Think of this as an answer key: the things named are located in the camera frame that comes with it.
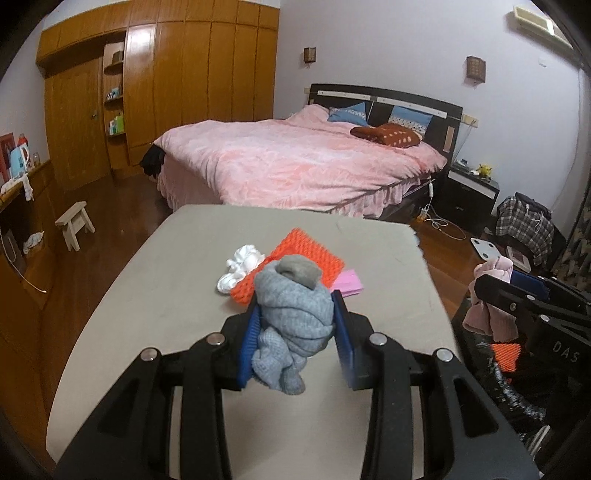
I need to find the left blue pillow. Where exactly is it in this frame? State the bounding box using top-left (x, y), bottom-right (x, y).
top-left (328, 102), bottom-right (369, 127)

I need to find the yellow plush toy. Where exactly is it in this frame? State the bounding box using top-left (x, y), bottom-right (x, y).
top-left (477, 164), bottom-right (492, 179)

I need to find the blue electric kettle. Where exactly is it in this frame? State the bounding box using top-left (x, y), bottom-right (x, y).
top-left (10, 143), bottom-right (30, 179)

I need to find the small white wooden stool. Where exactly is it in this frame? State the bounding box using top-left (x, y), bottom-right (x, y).
top-left (55, 201), bottom-right (96, 252)

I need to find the brown dotted cushion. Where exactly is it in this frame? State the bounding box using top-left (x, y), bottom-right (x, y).
top-left (349, 123), bottom-right (423, 149)

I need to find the pink quilt bed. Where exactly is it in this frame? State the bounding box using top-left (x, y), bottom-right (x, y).
top-left (153, 104), bottom-right (448, 218)

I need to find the black cloth on bed corner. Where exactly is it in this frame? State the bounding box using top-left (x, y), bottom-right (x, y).
top-left (139, 144), bottom-right (165, 179)

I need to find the right wall lamp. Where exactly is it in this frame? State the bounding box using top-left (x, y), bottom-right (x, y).
top-left (466, 56), bottom-right (487, 84)

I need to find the plaid shirt on chair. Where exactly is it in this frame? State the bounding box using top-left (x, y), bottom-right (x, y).
top-left (495, 192), bottom-right (555, 266)

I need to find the orange foam net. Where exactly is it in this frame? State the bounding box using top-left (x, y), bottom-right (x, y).
top-left (229, 228), bottom-right (345, 305)

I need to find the black bedside nightstand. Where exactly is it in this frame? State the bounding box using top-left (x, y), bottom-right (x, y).
top-left (434, 166), bottom-right (500, 237)

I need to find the white tissue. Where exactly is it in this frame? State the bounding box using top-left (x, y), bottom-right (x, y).
top-left (216, 244), bottom-right (266, 295)

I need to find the wall lamp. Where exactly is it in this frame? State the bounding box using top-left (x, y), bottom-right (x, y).
top-left (303, 47), bottom-right (317, 65)
top-left (466, 56), bottom-right (487, 84)

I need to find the right blue pillow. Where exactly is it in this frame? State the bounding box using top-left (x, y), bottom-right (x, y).
top-left (388, 106), bottom-right (433, 137)

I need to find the left wall lamp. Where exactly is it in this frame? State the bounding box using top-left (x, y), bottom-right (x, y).
top-left (303, 47), bottom-right (317, 65)

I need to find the wooden side cabinet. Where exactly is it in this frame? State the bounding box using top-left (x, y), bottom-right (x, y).
top-left (1, 162), bottom-right (60, 418)

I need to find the dark wooden headboard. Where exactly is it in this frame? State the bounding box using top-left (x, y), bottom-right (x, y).
top-left (308, 83), bottom-right (463, 160)

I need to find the pink cloth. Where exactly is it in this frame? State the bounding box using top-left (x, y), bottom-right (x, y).
top-left (463, 256), bottom-right (519, 343)

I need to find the blue pillow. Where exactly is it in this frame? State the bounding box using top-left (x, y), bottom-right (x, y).
top-left (388, 106), bottom-right (433, 137)
top-left (328, 102), bottom-right (369, 127)

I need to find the grey balled sock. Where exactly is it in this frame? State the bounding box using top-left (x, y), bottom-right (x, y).
top-left (252, 266), bottom-right (335, 395)

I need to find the red picture frame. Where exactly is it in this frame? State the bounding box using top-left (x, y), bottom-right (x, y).
top-left (0, 133), bottom-right (16, 182)

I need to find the white bathroom scale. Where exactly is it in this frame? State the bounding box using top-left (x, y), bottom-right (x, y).
top-left (470, 237), bottom-right (502, 262)

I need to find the white charger cable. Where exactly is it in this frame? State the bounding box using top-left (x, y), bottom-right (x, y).
top-left (417, 180), bottom-right (468, 242)

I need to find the pink paper pad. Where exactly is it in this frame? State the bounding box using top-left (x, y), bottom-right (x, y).
top-left (331, 269), bottom-right (363, 298)

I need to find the large wooden wardrobe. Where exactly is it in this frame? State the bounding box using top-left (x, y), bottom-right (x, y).
top-left (36, 1), bottom-right (280, 190)

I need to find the wall air conditioner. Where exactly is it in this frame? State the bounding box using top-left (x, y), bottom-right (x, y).
top-left (513, 6), bottom-right (574, 51)

